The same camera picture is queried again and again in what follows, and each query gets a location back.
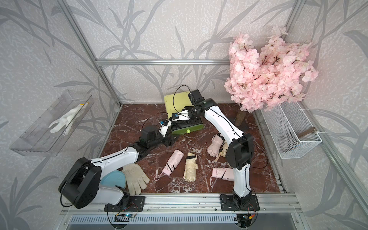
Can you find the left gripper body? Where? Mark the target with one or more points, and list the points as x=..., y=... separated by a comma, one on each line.
x=158, y=141

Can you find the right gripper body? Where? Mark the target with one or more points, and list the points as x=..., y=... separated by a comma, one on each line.
x=192, y=112

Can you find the green drawer cabinet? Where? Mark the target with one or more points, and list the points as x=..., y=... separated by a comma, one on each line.
x=177, y=107

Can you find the green top drawer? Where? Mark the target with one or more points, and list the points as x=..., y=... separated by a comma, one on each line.
x=182, y=127

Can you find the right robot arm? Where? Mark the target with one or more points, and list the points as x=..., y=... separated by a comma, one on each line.
x=240, y=145

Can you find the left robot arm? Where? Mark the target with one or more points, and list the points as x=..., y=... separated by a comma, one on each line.
x=82, y=184

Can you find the pink umbrella left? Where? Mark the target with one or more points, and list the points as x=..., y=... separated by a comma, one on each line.
x=171, y=164

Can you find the pink umbrella by cabinet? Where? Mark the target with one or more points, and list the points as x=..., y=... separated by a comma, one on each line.
x=216, y=145

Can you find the cream umbrella centre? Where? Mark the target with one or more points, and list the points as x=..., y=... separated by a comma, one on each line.
x=190, y=168

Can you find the cream umbrella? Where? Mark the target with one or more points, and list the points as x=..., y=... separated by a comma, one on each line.
x=224, y=149
x=190, y=168

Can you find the cream umbrella right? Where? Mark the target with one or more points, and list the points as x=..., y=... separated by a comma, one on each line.
x=224, y=149

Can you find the pink umbrella front right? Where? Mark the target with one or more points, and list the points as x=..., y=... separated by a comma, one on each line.
x=223, y=174

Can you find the white work glove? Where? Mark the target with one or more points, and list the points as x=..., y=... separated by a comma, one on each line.
x=136, y=179

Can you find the blue dustpan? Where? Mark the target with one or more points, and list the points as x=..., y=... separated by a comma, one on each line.
x=115, y=178

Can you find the pink cherry blossom tree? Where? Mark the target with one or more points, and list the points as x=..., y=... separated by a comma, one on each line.
x=277, y=73

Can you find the white glove on shelf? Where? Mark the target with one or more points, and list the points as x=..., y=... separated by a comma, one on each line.
x=66, y=121

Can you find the brush in basket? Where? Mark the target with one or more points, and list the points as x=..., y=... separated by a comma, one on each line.
x=290, y=141

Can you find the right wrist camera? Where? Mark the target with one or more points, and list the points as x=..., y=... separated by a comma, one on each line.
x=180, y=116

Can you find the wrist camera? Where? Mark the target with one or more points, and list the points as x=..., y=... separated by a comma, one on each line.
x=164, y=126
x=180, y=116

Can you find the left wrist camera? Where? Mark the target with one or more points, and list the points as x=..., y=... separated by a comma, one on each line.
x=164, y=126

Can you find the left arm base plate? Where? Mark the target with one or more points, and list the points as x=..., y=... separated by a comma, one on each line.
x=131, y=203

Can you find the white wire basket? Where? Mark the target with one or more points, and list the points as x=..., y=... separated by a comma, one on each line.
x=287, y=117

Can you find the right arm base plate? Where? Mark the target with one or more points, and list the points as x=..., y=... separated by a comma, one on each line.
x=236, y=203

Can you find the clear acrylic wall shelf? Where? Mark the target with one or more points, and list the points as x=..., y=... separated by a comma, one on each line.
x=47, y=136

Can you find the aluminium front rail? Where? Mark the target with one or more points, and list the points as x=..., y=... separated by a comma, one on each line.
x=211, y=203

